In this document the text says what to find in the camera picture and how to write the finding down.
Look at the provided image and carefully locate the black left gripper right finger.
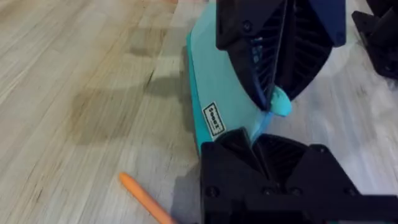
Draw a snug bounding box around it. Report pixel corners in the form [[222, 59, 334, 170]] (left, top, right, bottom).
[[252, 133, 361, 200]]

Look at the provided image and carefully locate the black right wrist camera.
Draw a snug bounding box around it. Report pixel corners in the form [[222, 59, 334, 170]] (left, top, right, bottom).
[[351, 0, 398, 80]]

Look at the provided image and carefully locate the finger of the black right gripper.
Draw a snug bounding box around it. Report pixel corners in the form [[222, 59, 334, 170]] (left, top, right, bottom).
[[215, 0, 289, 112], [275, 0, 346, 102]]

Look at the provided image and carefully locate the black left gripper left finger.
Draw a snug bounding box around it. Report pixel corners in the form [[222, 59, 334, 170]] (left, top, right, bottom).
[[200, 126, 271, 224]]

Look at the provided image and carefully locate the turquoise soft zip bag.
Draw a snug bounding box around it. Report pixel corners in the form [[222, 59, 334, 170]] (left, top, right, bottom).
[[185, 0, 293, 154]]

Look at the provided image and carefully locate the orange pen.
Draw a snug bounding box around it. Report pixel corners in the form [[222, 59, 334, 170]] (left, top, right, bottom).
[[119, 172, 178, 224]]

